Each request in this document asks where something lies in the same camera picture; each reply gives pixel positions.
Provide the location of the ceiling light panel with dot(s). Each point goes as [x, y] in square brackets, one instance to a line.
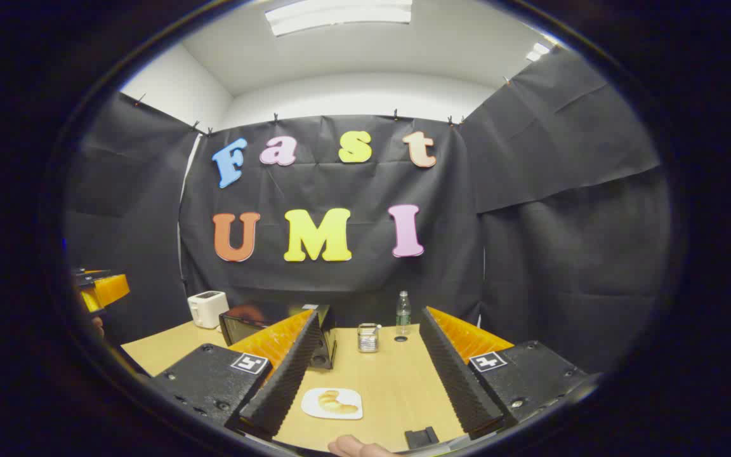
[340, 16]

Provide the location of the white toaster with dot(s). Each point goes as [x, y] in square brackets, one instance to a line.
[205, 308]

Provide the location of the white square plate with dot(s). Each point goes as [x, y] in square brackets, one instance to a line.
[311, 406]

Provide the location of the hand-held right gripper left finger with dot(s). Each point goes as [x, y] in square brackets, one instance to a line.
[283, 381]

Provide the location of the clear plastic water bottle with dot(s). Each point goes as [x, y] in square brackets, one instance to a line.
[403, 314]

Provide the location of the black backdrop cloth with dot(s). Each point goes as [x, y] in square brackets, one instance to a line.
[340, 273]

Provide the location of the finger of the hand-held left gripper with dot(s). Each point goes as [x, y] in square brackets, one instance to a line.
[111, 289]

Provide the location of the small ceiling light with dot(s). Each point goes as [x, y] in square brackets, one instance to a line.
[537, 52]

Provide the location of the black electric oven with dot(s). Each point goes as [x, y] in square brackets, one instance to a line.
[242, 327]

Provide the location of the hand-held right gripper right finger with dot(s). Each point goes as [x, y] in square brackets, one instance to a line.
[460, 387]

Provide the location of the metal mesh holder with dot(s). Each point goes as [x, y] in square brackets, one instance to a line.
[367, 339]

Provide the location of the golden croissant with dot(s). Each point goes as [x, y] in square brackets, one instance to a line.
[337, 403]

